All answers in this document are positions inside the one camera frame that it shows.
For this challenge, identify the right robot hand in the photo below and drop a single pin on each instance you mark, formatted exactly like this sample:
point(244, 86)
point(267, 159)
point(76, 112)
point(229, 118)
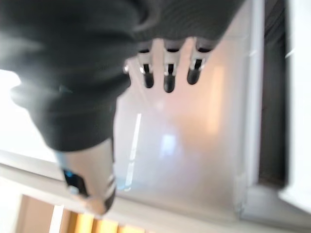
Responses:
point(73, 60)

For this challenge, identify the white glossy refrigerator door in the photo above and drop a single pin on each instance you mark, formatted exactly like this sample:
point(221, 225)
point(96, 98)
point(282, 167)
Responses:
point(184, 145)

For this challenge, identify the orange wooden furniture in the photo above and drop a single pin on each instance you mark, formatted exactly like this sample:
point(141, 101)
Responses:
point(82, 222)

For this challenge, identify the white cabinet panel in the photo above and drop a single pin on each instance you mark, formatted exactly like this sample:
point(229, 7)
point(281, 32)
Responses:
point(300, 121)

